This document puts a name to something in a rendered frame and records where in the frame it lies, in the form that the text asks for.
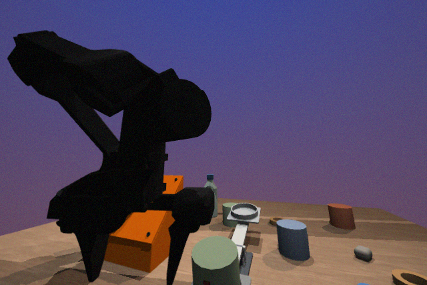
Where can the grey pebble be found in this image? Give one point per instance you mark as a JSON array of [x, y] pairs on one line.
[[363, 253]]

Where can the dark blue cylinder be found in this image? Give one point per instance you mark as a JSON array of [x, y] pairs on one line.
[[293, 240]]

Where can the brown ring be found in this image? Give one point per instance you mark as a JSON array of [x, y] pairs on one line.
[[274, 220]]

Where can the reddish-brown cylinder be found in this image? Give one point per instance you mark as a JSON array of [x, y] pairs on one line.
[[341, 216]]

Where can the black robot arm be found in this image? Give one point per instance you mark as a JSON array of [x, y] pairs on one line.
[[157, 108]]

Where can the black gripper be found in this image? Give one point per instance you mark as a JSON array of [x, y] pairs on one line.
[[191, 208]]

